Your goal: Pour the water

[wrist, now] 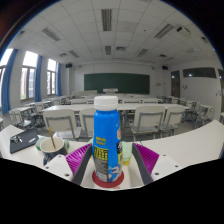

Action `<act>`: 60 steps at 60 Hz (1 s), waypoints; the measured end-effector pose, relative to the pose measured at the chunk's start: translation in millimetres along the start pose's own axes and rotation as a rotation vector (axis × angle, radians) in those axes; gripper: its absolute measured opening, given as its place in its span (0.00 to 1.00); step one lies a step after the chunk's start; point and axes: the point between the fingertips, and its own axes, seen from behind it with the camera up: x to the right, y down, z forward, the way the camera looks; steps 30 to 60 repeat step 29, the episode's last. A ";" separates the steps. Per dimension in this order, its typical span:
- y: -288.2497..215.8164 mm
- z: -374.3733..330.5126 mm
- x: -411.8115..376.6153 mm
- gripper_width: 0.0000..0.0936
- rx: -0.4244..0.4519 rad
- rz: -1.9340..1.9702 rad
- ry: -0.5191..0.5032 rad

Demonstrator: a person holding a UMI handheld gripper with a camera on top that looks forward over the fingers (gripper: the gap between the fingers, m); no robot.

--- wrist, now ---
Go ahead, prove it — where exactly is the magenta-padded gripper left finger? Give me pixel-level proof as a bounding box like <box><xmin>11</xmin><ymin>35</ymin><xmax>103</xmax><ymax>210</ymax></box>
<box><xmin>42</xmin><ymin>142</ymin><xmax>94</xmax><ymax>186</ymax></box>

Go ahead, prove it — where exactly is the group of white chairs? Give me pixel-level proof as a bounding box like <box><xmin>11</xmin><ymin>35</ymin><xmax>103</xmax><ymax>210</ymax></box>
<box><xmin>8</xmin><ymin>95</ymin><xmax>224</xmax><ymax>142</ymax></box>

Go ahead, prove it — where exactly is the black notebook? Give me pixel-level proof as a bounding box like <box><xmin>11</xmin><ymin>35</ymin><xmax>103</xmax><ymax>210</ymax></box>
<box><xmin>9</xmin><ymin>128</ymin><xmax>40</xmax><ymax>155</ymax></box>

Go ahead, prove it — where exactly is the group of white classroom desks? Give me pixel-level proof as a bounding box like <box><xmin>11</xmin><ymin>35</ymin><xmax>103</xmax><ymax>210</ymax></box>
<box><xmin>9</xmin><ymin>93</ymin><xmax>214</xmax><ymax>116</ymax></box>

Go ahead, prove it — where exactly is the group of ceiling lights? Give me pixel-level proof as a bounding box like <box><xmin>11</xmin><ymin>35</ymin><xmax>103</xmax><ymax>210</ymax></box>
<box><xmin>14</xmin><ymin>8</ymin><xmax>211</xmax><ymax>59</ymax></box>

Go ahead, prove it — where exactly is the wooden stirring stick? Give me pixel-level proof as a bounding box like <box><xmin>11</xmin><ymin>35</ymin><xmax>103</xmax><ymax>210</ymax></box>
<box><xmin>47</xmin><ymin>126</ymin><xmax>57</xmax><ymax>150</ymax></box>

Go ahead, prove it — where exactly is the dark blue mug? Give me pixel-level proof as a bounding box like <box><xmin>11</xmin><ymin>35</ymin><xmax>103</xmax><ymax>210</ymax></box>
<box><xmin>39</xmin><ymin>136</ymin><xmax>70</xmax><ymax>166</ymax></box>

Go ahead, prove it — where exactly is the dark door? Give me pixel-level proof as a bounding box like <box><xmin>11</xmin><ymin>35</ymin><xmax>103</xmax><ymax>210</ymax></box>
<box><xmin>170</xmin><ymin>70</ymin><xmax>181</xmax><ymax>99</ymax></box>

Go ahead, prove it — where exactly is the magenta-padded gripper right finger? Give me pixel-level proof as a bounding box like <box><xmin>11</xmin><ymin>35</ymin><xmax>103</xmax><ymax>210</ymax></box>
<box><xmin>131</xmin><ymin>142</ymin><xmax>184</xmax><ymax>186</ymax></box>

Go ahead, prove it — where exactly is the flat round red coaster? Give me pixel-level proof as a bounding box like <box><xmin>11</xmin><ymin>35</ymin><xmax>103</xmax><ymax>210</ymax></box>
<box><xmin>91</xmin><ymin>169</ymin><xmax>126</xmax><ymax>190</ymax></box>

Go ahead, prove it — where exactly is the dark high wall window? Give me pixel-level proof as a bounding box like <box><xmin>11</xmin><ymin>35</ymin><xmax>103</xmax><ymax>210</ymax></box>
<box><xmin>182</xmin><ymin>67</ymin><xmax>218</xmax><ymax>79</ymax></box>

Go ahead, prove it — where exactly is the dark green chalkboard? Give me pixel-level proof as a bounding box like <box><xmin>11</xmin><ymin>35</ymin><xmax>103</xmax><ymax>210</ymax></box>
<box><xmin>83</xmin><ymin>72</ymin><xmax>151</xmax><ymax>95</ymax></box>

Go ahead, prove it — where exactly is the bunch of keys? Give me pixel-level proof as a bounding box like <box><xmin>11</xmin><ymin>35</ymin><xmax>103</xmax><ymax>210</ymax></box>
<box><xmin>9</xmin><ymin>134</ymin><xmax>24</xmax><ymax>145</ymax></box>

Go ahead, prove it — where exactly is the white lectern desk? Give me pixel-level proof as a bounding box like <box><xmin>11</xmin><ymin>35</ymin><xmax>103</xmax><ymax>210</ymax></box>
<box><xmin>102</xmin><ymin>87</ymin><xmax>119</xmax><ymax>95</ymax></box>

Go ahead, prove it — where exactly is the blue white-capped drink bottle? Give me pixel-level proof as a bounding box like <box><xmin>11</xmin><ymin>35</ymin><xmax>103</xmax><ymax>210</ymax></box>
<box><xmin>91</xmin><ymin>95</ymin><xmax>125</xmax><ymax>184</ymax></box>

